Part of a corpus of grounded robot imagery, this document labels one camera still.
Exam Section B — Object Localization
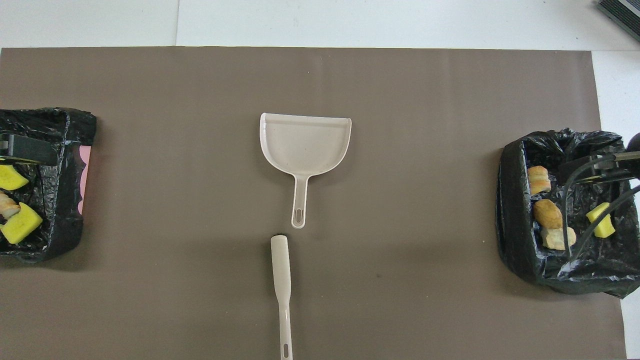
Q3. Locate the notched yellow sponge piece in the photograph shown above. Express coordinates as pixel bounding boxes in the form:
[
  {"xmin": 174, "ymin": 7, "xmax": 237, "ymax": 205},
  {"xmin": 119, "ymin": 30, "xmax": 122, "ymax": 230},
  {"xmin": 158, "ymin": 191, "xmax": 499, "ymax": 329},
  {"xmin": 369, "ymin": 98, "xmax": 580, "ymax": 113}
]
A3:
[{"xmin": 0, "ymin": 165, "xmax": 30, "ymax": 191}]

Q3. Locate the small yellow sponge wedge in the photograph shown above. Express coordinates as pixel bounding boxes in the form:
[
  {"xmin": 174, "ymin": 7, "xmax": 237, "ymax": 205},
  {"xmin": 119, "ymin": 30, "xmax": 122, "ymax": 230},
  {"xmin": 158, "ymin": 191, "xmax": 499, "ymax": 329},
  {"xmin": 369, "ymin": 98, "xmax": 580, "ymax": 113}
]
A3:
[{"xmin": 585, "ymin": 202, "xmax": 617, "ymax": 239}]

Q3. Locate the pale beige bread chunk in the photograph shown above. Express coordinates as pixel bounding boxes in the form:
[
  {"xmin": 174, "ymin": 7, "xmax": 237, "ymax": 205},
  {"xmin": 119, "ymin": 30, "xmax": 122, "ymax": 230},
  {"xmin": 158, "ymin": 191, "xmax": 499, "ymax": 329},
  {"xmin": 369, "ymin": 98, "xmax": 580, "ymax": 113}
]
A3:
[{"xmin": 0, "ymin": 193, "xmax": 22, "ymax": 223}]

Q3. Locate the orange croissant piece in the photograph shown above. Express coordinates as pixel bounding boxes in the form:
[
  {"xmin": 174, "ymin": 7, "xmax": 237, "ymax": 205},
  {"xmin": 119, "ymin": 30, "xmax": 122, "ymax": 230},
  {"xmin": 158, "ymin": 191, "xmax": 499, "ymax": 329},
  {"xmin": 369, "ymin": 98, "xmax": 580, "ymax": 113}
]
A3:
[{"xmin": 527, "ymin": 165, "xmax": 552, "ymax": 196}]

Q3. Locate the brown bread roll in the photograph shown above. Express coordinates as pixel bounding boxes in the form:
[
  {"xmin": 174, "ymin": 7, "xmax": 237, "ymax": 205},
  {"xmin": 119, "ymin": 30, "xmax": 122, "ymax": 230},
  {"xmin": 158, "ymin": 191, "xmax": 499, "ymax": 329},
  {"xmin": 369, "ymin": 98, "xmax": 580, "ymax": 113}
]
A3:
[{"xmin": 532, "ymin": 199, "xmax": 566, "ymax": 230}]

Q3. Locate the wavy yellow sponge piece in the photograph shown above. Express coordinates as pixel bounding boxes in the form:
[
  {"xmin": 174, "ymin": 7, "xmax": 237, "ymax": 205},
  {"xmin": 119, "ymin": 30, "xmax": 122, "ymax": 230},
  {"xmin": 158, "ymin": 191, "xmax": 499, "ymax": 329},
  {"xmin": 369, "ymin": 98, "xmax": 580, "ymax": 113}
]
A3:
[{"xmin": 0, "ymin": 202, "xmax": 44, "ymax": 245}]

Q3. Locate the pale round bread piece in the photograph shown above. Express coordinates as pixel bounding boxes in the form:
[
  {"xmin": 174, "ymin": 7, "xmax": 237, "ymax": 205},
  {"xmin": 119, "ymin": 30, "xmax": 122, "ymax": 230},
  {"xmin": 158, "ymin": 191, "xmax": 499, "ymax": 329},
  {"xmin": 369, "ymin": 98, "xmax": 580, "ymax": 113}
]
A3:
[{"xmin": 541, "ymin": 226, "xmax": 577, "ymax": 251}]

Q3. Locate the beige plastic dustpan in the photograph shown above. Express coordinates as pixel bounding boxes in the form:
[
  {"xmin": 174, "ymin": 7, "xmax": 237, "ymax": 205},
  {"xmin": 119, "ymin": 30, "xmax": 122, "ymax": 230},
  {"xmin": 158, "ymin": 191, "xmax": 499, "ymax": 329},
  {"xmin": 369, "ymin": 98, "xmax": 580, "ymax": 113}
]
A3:
[{"xmin": 259, "ymin": 112, "xmax": 353, "ymax": 230}]

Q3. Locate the beige brush with black bristles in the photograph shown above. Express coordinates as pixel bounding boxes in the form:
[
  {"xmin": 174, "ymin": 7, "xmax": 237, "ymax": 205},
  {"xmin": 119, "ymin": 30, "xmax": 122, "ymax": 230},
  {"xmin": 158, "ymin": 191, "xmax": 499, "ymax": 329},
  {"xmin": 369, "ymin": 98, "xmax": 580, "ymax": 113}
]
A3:
[{"xmin": 270, "ymin": 234, "xmax": 294, "ymax": 360}]

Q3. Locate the pink bin with black bag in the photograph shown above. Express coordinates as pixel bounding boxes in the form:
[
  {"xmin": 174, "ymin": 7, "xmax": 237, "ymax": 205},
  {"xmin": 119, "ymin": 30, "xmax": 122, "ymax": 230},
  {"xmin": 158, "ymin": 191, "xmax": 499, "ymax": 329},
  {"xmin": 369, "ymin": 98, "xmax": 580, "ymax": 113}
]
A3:
[{"xmin": 0, "ymin": 107, "xmax": 98, "ymax": 264}]

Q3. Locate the bin lined with black bag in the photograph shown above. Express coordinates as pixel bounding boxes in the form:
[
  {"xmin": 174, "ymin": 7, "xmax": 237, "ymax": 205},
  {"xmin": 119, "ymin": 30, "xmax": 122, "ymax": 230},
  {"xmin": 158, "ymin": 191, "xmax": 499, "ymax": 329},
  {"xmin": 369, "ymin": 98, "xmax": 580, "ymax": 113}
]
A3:
[{"xmin": 496, "ymin": 128, "xmax": 640, "ymax": 299}]

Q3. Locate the dark grey ribbed device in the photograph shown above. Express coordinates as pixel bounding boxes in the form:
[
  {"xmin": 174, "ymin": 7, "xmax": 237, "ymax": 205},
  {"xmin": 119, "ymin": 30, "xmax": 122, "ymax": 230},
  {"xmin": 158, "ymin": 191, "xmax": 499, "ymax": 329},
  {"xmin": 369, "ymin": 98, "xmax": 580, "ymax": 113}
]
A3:
[{"xmin": 596, "ymin": 0, "xmax": 640, "ymax": 28}]

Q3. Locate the brown table mat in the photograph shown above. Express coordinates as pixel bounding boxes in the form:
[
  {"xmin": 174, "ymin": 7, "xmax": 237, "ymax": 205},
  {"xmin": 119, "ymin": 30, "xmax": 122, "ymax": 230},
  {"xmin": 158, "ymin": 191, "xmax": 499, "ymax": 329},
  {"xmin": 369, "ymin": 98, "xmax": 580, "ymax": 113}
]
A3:
[{"xmin": 0, "ymin": 47, "xmax": 627, "ymax": 360}]

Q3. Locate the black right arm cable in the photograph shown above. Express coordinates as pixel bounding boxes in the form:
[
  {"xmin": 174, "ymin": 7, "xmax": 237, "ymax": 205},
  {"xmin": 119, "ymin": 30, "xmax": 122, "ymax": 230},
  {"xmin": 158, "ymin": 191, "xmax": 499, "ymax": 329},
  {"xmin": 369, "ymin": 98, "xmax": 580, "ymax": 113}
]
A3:
[{"xmin": 561, "ymin": 154, "xmax": 640, "ymax": 263}]

